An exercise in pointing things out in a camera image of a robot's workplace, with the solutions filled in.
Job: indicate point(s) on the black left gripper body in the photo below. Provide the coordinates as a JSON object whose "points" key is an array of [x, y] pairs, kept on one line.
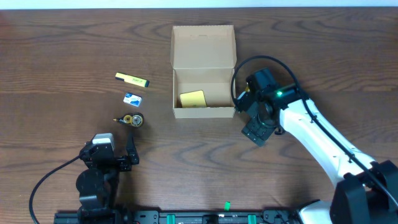
{"points": [[115, 160]]}

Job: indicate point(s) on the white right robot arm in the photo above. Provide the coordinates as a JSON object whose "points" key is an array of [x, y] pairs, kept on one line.
{"points": [[365, 190]]}

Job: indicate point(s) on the yellow highlighter pen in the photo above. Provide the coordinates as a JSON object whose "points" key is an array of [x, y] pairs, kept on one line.
{"points": [[132, 79]]}

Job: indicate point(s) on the yellow polar bear notepad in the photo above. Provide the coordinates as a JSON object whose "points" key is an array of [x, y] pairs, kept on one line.
{"points": [[193, 99]]}

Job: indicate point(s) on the white blue staples box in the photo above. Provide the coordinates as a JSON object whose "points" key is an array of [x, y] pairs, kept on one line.
{"points": [[132, 99]]}

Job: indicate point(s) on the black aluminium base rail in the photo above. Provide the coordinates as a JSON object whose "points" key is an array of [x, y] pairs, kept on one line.
{"points": [[155, 217]]}

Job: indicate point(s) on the brown cardboard box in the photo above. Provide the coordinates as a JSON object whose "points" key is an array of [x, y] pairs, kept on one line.
{"points": [[203, 58]]}

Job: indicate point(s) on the black gold correction tape dispenser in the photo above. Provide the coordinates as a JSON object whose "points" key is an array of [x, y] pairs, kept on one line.
{"points": [[135, 120]]}

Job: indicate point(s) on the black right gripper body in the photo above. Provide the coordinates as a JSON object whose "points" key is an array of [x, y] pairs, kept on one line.
{"points": [[257, 129]]}

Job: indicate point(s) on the small green marker piece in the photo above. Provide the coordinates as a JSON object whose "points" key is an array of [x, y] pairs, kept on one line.
{"points": [[227, 206]]}

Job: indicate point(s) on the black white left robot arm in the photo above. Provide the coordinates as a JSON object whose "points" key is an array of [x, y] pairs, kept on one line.
{"points": [[98, 185]]}

